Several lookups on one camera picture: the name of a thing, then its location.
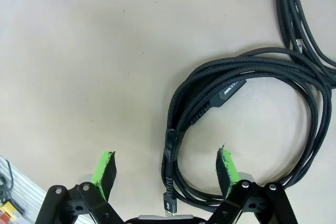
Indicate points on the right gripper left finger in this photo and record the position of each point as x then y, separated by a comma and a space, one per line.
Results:
102, 182

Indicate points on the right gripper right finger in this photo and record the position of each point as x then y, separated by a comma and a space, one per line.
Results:
228, 179

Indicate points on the white slatted panel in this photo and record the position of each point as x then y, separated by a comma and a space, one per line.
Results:
26, 197

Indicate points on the red yellow emergency button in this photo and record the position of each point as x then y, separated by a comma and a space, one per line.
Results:
8, 209

